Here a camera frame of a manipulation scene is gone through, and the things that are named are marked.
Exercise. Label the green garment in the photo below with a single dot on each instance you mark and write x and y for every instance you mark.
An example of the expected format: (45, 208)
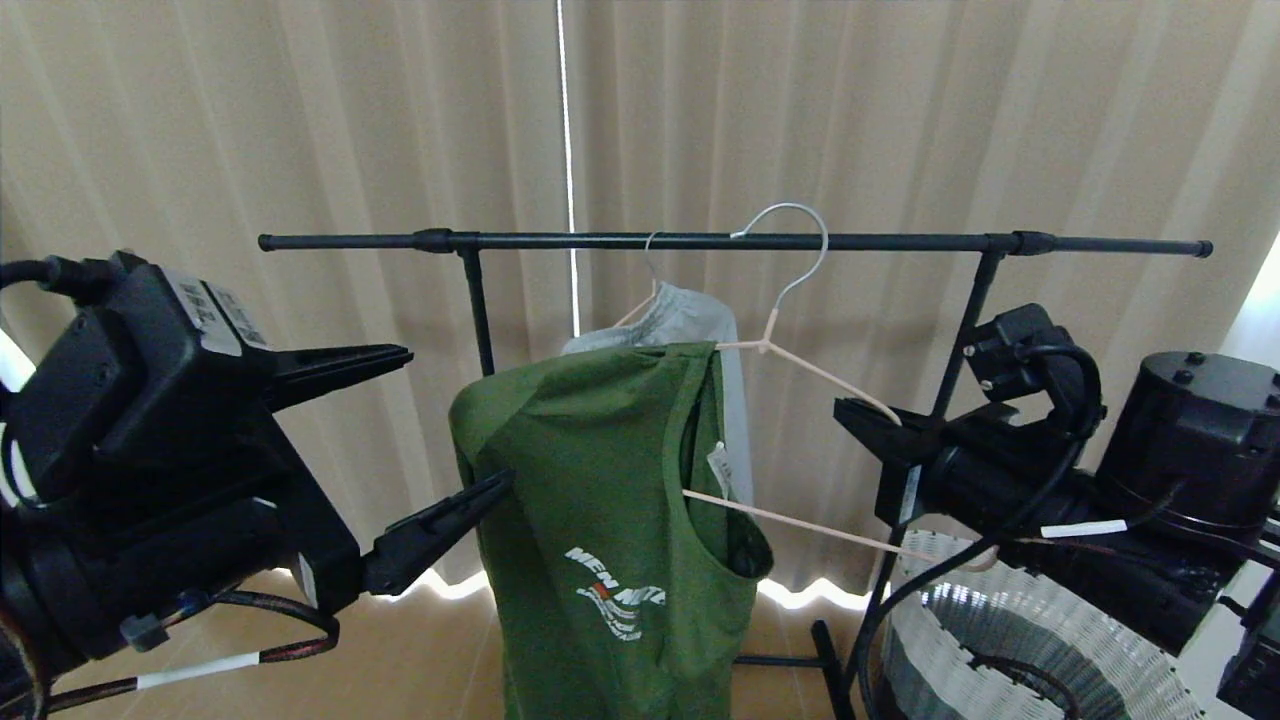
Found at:
(600, 480)

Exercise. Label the black clothes rack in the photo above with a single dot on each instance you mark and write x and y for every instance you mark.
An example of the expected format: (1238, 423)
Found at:
(850, 242)

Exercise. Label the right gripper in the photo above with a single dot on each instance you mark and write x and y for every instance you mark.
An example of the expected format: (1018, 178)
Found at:
(970, 485)

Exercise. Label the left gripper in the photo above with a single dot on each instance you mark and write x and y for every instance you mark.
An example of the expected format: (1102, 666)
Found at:
(250, 560)

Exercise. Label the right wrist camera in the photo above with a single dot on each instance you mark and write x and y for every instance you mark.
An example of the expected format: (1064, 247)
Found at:
(1020, 345)

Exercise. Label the pale grey shorts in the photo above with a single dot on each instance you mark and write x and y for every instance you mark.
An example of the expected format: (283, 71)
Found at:
(690, 310)

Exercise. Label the white laundry basket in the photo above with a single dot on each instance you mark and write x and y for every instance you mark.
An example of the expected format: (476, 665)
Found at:
(930, 640)

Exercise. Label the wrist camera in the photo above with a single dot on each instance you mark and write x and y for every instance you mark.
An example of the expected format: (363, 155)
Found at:
(1020, 345)
(150, 370)

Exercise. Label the pink clothes hanger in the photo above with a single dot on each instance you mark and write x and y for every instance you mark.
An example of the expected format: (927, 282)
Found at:
(800, 520)
(650, 260)

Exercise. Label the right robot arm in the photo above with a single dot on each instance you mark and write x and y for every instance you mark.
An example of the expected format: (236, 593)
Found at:
(1200, 440)

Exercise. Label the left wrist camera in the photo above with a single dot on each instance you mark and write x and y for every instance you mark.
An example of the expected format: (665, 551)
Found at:
(150, 370)

